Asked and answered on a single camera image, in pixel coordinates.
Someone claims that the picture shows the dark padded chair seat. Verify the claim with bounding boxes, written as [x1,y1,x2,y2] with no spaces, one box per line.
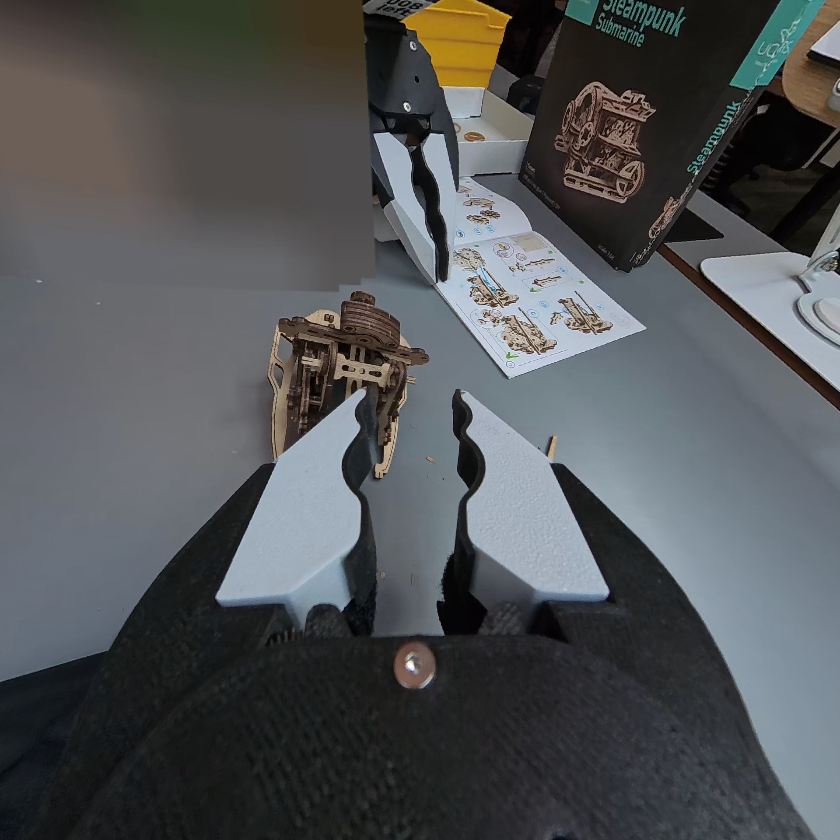
[0,655,127,791]

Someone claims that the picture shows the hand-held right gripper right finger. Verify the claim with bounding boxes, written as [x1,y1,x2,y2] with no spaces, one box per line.
[437,389,611,636]

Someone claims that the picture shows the assembly instruction booklet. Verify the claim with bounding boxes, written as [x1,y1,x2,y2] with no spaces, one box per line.
[435,176,647,380]

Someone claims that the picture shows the wooden mechanical model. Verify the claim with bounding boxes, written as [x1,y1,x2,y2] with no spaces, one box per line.
[270,290,431,480]

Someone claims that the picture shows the white device stand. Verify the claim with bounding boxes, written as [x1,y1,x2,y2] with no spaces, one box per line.
[699,249,840,350]

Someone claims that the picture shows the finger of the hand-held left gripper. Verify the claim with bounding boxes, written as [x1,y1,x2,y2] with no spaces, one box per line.
[411,133,458,283]
[377,134,441,285]

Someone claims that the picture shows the yellow plastic bin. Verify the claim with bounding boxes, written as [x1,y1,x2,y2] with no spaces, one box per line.
[402,0,513,90]

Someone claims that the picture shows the white cardboard box tray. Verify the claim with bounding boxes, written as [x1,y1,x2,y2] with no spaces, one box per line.
[443,85,536,177]

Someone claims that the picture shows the wooden table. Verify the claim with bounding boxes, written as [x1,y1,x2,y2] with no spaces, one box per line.
[783,0,840,127]

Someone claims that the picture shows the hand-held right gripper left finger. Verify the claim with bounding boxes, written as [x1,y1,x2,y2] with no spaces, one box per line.
[215,387,379,636]

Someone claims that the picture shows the black model kit box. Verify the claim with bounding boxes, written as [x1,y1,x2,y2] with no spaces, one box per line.
[518,0,829,274]

